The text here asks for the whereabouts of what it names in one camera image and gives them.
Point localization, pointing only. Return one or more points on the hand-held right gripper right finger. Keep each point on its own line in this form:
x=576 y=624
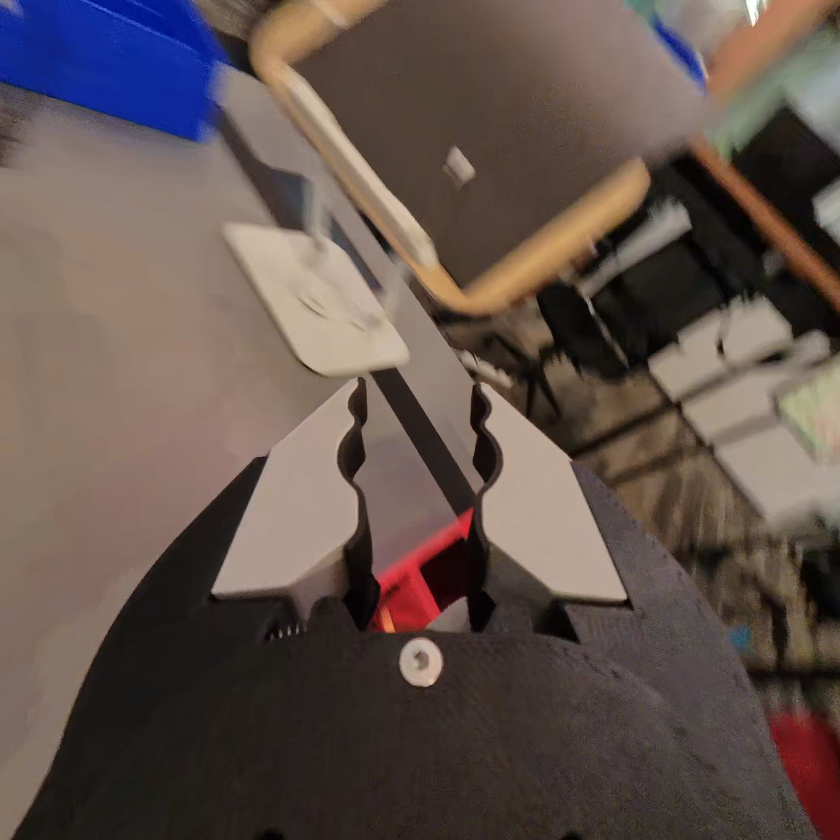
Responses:
x=551 y=525

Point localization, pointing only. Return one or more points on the red storage crate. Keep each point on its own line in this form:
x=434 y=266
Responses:
x=807 y=775

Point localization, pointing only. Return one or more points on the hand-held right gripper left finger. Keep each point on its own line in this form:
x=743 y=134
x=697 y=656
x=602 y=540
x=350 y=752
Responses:
x=289 y=519

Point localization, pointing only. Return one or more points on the background office desk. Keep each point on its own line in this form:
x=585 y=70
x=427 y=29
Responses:
x=768 y=217

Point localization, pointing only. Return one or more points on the red plastic bin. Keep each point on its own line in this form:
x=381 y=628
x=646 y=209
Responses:
x=427 y=571

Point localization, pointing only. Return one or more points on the blue plastic bin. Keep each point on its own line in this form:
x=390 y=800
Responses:
x=105 y=59

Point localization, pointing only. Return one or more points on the small blue desk bin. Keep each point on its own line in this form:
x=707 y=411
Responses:
x=680 y=50

